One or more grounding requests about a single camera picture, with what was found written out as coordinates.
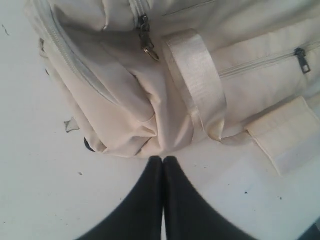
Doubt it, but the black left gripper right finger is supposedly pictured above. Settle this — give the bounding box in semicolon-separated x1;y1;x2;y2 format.
163;156;253;240

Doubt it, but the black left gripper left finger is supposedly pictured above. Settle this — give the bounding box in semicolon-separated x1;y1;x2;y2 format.
79;156;163;240

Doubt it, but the beige canvas duffel bag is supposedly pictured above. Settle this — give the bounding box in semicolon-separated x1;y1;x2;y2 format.
25;0;320;174

